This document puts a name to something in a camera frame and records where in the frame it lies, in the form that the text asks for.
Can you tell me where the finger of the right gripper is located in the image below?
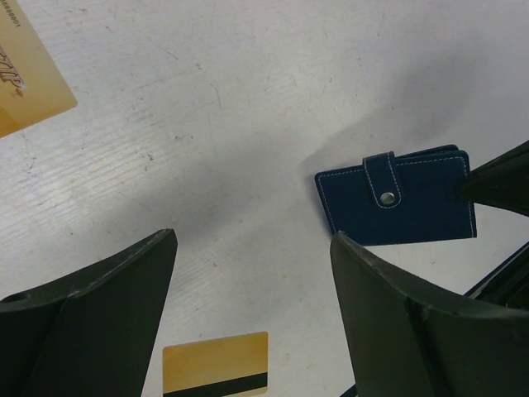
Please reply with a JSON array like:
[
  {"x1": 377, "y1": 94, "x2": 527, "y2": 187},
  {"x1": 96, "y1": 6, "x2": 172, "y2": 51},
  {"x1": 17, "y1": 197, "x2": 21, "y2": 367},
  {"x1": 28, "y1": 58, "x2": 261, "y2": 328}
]
[{"x1": 460, "y1": 141, "x2": 529, "y2": 217}]

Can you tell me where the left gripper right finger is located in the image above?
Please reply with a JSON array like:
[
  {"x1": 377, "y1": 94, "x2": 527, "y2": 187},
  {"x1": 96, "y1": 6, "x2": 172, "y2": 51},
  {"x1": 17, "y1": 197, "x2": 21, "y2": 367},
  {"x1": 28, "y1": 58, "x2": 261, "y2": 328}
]
[{"x1": 331, "y1": 234, "x2": 528, "y2": 396}]

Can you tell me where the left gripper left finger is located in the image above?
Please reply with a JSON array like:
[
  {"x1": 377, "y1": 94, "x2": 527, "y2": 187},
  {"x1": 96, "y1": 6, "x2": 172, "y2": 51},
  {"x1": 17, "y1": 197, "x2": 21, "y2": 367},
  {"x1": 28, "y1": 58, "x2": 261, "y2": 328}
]
[{"x1": 1, "y1": 229, "x2": 178, "y2": 396}]

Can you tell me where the blue leather card holder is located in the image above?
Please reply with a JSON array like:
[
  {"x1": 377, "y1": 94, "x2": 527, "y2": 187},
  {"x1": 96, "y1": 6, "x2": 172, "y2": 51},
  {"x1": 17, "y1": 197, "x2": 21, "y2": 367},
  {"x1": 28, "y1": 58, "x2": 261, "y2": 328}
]
[{"x1": 314, "y1": 145, "x2": 477, "y2": 246}]

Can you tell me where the gold card magnetic stripe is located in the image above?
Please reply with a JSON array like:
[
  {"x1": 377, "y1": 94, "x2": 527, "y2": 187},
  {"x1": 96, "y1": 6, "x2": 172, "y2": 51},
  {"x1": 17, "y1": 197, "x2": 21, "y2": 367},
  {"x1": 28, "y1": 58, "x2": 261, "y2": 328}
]
[{"x1": 162, "y1": 332, "x2": 269, "y2": 397}]

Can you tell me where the gold card face up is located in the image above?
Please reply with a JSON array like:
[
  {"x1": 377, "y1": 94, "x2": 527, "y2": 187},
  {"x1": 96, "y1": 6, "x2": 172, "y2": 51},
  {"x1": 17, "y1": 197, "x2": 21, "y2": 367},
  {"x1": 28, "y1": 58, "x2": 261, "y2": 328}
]
[{"x1": 0, "y1": 0, "x2": 78, "y2": 136}]

